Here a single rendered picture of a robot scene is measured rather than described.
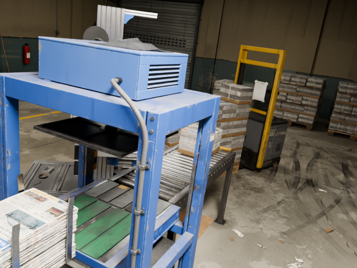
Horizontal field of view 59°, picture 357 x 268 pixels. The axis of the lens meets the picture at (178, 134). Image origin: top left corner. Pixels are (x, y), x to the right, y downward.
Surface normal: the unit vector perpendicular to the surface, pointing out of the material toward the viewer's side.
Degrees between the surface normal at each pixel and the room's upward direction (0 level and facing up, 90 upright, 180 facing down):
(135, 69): 90
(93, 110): 90
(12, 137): 90
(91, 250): 0
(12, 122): 90
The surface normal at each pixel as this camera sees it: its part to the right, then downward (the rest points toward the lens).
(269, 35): -0.46, 0.20
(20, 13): 0.88, 0.24
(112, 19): 0.16, 0.30
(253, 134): -0.75, 0.10
